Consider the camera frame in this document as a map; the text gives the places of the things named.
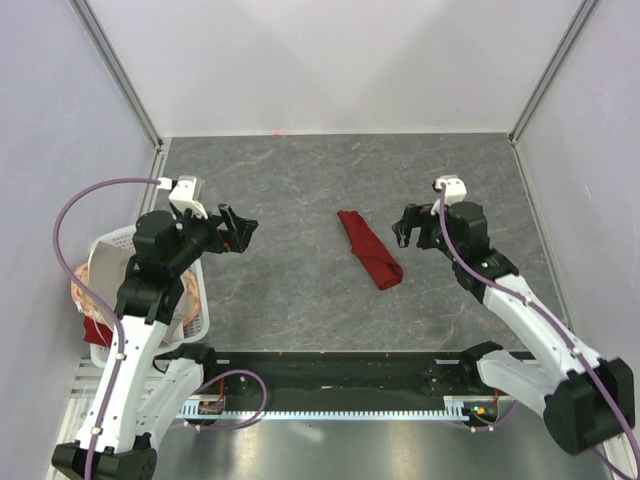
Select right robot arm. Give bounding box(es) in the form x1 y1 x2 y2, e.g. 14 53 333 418
392 201 635 455

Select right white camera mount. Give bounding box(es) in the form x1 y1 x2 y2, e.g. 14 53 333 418
433 175 467 210

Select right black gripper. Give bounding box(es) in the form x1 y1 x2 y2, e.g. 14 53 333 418
392 203 462 262

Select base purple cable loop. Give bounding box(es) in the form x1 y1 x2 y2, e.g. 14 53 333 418
169 368 271 432

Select white slotted cable duct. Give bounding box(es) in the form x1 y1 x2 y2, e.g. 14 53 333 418
176 397 497 422

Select right aluminium frame post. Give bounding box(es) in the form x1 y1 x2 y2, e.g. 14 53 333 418
508 0 600 147

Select red cloth napkin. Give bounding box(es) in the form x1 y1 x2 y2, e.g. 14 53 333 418
337 210 404 291

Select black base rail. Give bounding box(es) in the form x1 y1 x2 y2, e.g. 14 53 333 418
204 351 507 399

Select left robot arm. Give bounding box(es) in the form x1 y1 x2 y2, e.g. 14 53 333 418
52 204 258 479

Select aluminium frame post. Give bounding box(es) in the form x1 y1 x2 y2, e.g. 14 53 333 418
69 0 163 150
508 0 600 147

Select red cloth in basket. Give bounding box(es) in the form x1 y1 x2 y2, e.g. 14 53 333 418
83 317 113 347

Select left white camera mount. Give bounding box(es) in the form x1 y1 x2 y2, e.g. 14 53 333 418
157 175 208 219

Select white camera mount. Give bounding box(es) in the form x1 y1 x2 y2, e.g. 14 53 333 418
433 175 467 210
157 175 208 219

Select white plastic basket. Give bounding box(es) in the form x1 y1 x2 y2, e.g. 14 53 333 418
71 225 210 368

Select left aluminium frame post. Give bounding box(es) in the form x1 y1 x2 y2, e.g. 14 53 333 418
69 0 163 150

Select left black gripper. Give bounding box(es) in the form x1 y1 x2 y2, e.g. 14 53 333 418
167 203 256 274

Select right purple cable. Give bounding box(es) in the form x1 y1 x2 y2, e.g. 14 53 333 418
432 179 640 480

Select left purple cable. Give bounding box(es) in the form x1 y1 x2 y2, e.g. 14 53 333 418
52 177 171 480

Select patterned plate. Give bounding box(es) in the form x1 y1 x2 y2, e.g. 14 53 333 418
71 263 201 331

